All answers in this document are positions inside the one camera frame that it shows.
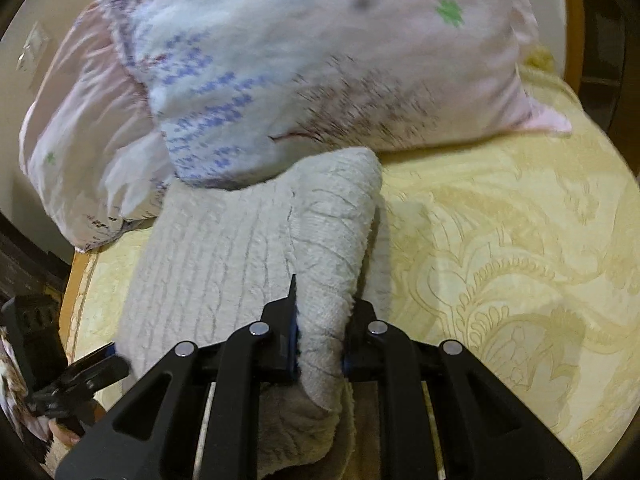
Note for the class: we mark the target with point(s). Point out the wooden bed frame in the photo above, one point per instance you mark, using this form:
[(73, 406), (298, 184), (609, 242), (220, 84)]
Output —
[(574, 25)]

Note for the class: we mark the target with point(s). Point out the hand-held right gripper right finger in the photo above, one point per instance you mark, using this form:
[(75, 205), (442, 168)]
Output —
[(357, 355)]

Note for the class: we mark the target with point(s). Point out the tree print floral pillow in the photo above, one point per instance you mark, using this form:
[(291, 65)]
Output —
[(310, 45)]

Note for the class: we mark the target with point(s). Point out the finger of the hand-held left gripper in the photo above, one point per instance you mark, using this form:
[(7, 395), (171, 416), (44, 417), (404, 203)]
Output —
[(97, 359), (95, 379)]

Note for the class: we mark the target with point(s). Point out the yellow patterned bedspread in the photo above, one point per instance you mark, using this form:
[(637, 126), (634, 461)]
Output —
[(500, 240)]

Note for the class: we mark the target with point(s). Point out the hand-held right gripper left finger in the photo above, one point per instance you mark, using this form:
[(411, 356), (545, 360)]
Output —
[(292, 345)]

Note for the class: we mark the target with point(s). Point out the white wall switch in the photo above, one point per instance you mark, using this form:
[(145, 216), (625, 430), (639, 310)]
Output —
[(32, 47)]

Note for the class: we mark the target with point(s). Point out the pink floral pillow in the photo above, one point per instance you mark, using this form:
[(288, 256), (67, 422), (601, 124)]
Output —
[(85, 140)]

